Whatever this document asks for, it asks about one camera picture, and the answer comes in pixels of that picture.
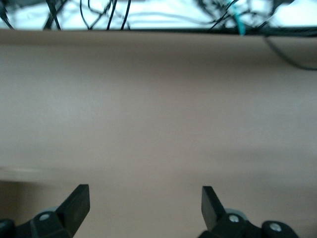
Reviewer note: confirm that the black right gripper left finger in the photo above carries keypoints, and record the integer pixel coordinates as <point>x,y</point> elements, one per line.
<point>74,210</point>

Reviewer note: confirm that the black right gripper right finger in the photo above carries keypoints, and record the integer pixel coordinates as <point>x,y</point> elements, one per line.
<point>210,210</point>

